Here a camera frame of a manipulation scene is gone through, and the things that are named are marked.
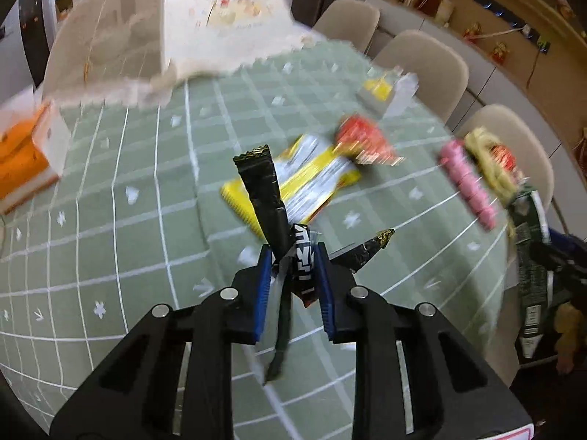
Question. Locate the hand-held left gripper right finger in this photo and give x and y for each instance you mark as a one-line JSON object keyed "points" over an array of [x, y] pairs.
{"points": [[323, 284]]}

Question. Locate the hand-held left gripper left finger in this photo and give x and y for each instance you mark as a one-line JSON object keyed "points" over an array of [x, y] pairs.
{"points": [[263, 286]]}

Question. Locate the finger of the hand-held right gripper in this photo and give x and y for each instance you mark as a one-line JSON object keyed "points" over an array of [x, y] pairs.
{"points": [[562, 263]]}

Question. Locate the dark green snack bag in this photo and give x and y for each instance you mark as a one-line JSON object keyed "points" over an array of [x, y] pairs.
{"points": [[532, 284]]}

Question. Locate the black snack wrapper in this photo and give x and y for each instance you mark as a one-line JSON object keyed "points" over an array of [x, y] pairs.
{"points": [[266, 192]]}

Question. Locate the gold and red snack wrapper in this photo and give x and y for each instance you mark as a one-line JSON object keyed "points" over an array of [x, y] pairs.
{"points": [[493, 160]]}

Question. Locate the person's right hand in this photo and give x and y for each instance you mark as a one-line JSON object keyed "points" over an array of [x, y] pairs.
{"points": [[571, 330]]}

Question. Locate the yellow snack packet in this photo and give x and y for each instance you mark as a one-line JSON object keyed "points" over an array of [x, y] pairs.
{"points": [[312, 178]]}

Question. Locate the green checked tablecloth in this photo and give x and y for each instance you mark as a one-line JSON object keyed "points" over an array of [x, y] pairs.
{"points": [[160, 238]]}

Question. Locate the pink wrapped roll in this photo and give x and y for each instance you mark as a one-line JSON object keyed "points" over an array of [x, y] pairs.
{"points": [[467, 183]]}

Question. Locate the beige chair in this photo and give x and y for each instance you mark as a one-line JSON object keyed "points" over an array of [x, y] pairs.
{"points": [[351, 20], [426, 68], [509, 133]]}

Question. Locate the red nut snack packet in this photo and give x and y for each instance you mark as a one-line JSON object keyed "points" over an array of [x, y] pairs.
{"points": [[364, 140]]}

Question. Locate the clear yellow small packet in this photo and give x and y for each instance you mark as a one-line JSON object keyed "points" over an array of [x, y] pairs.
{"points": [[403, 94]]}

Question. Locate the white sideboard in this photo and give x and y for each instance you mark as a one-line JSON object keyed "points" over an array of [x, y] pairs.
{"points": [[486, 68]]}

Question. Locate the red figurine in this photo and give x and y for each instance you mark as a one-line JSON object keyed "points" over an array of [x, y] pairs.
{"points": [[472, 33], [501, 51]]}

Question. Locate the orange box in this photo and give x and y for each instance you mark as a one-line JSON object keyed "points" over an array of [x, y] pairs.
{"points": [[27, 156]]}

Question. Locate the white mesh food cover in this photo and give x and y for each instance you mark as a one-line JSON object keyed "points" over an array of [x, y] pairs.
{"points": [[183, 23]]}

